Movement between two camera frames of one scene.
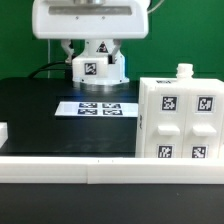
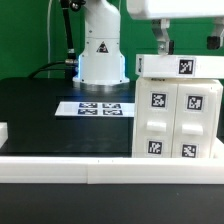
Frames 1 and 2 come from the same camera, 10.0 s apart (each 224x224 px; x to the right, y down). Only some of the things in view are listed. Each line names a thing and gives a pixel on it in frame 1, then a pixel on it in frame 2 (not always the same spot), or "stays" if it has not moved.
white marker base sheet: x=97 y=109 stays
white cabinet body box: x=180 y=117 stays
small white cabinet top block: x=98 y=70 → x=180 y=65
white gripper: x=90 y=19 → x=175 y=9
